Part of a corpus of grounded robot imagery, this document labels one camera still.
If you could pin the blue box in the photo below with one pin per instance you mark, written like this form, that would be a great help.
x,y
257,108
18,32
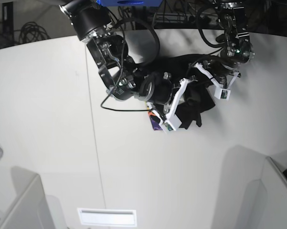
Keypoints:
x,y
129,3

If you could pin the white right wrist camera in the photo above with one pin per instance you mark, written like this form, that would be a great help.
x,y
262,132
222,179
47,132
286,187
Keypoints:
x,y
172,122

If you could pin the white power strip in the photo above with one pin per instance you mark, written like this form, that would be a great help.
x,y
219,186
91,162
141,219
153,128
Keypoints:
x,y
211,18

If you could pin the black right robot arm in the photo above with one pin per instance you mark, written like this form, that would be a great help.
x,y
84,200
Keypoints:
x,y
94,26

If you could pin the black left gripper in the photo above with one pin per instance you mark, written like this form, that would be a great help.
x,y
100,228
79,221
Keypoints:
x,y
219,67

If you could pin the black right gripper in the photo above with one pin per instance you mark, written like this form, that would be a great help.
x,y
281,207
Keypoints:
x,y
157,89

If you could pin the black T-shirt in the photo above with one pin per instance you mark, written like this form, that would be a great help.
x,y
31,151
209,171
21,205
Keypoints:
x,y
196,98

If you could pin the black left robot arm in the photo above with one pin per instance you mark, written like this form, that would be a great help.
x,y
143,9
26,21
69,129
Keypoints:
x,y
234,45

